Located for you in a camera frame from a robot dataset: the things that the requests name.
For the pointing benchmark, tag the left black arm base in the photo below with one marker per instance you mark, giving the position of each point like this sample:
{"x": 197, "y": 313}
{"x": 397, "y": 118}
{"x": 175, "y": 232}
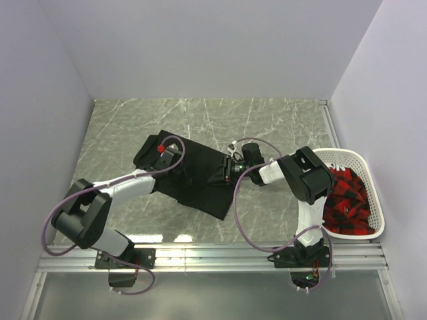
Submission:
{"x": 144, "y": 257}

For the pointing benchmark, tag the black long sleeve shirt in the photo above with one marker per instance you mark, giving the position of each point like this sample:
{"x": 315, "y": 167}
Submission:
{"x": 189, "y": 183}

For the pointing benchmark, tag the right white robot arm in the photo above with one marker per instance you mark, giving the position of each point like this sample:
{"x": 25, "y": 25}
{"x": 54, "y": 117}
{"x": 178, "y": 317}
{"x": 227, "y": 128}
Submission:
{"x": 310, "y": 181}

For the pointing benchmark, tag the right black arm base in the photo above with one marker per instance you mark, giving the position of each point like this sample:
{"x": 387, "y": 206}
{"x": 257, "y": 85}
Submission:
{"x": 301, "y": 257}

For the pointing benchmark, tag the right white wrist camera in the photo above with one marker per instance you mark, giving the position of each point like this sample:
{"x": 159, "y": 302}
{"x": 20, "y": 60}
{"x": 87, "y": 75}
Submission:
{"x": 233, "y": 151}

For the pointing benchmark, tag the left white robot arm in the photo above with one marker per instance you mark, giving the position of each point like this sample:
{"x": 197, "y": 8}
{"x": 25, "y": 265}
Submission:
{"x": 83, "y": 213}

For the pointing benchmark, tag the aluminium mounting rail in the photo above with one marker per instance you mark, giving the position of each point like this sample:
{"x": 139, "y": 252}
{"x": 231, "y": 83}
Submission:
{"x": 218, "y": 257}

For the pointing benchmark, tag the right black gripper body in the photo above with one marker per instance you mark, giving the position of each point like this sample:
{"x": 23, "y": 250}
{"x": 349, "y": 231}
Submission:
{"x": 239, "y": 168}

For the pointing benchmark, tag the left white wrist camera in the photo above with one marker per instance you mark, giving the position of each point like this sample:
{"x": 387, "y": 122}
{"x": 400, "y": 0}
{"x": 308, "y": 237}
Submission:
{"x": 163, "y": 148}

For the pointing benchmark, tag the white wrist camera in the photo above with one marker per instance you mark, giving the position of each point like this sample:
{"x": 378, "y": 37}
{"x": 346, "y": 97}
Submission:
{"x": 233, "y": 151}
{"x": 163, "y": 148}

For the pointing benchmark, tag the red black plaid shirt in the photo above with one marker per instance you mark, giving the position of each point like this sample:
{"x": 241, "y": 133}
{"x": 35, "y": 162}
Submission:
{"x": 347, "y": 209}

